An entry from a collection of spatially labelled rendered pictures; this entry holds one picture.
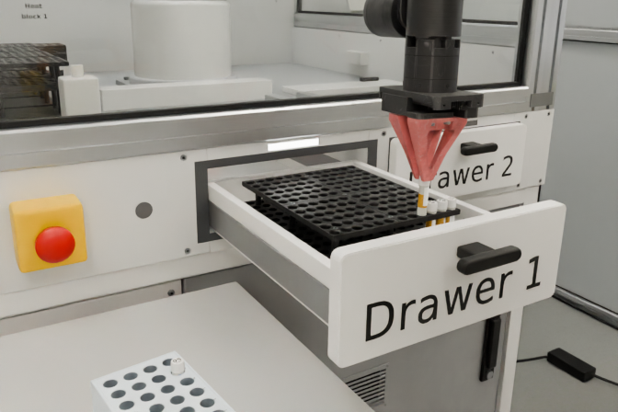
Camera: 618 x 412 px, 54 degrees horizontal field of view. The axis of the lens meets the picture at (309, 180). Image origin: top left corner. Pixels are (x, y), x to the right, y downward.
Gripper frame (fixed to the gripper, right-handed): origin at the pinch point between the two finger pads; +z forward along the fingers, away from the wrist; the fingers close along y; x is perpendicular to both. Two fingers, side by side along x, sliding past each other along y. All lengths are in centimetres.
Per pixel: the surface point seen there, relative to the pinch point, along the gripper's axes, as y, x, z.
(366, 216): -2.5, -5.8, 5.0
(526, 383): -63, 97, 92
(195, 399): 6.4, -28.9, 15.8
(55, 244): -14.4, -37.1, 7.2
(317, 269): 4.4, -15.8, 6.9
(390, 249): 11.0, -12.3, 3.1
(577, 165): -97, 153, 36
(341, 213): -4.4, -7.9, 5.0
